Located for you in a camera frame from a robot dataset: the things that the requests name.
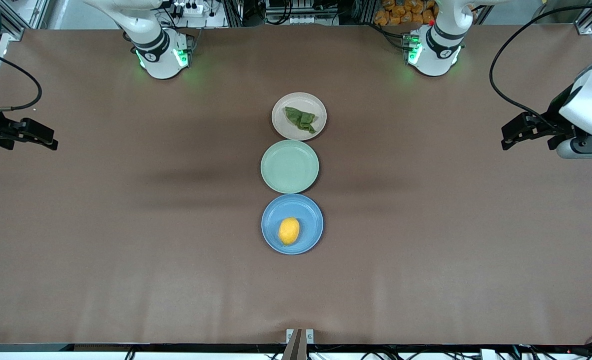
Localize green round plate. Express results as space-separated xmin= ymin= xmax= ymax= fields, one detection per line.
xmin=260 ymin=139 xmax=320 ymax=194

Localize green lettuce leaf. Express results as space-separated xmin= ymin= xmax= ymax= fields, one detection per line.
xmin=284 ymin=106 xmax=318 ymax=134

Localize beige round plate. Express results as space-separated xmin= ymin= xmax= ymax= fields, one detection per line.
xmin=271 ymin=92 xmax=327 ymax=141

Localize yellow lemon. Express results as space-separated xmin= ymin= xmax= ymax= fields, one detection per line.
xmin=278 ymin=216 xmax=300 ymax=246

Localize aluminium frame profile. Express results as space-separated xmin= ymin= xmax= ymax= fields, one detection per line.
xmin=575 ymin=6 xmax=592 ymax=36
xmin=0 ymin=0 xmax=51 ymax=42

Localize orange snack bags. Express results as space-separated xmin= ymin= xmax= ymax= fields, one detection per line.
xmin=374 ymin=0 xmax=437 ymax=27

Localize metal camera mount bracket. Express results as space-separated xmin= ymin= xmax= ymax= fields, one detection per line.
xmin=282 ymin=328 xmax=315 ymax=360

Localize blue round plate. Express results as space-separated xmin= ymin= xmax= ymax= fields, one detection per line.
xmin=261 ymin=193 xmax=324 ymax=256

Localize white power strip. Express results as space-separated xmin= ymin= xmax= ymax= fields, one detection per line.
xmin=172 ymin=1 xmax=205 ymax=17

